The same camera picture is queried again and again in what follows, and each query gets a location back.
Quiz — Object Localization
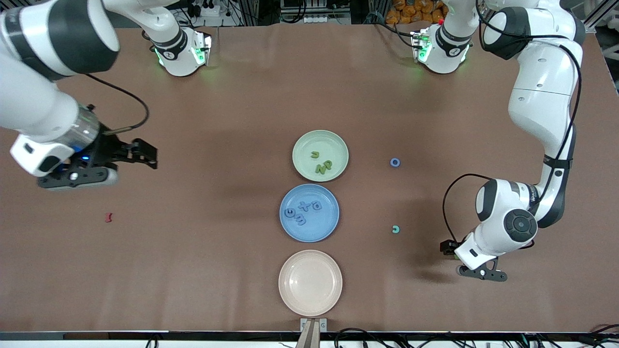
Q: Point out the brown table cover sheet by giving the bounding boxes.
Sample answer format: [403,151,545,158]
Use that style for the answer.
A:
[0,24,619,334]

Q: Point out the blue plate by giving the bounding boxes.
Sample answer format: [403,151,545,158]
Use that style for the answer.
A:
[279,183,340,243]

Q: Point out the beige plate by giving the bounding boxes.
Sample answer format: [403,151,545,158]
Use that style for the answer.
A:
[278,249,343,318]

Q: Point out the green plate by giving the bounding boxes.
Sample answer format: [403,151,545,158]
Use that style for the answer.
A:
[292,130,350,183]

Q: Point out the white power strip with plugs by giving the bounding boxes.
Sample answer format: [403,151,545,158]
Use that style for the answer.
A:
[191,0,221,17]

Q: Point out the long white power strip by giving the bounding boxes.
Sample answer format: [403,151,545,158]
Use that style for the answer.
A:
[304,14,351,25]

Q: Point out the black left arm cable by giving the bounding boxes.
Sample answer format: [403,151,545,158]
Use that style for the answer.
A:
[442,0,582,245]

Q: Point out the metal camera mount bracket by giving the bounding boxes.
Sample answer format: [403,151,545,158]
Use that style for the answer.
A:
[296,318,327,348]

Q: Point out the aluminium frame profile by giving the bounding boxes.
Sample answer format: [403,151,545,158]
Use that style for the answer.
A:
[585,0,619,34]

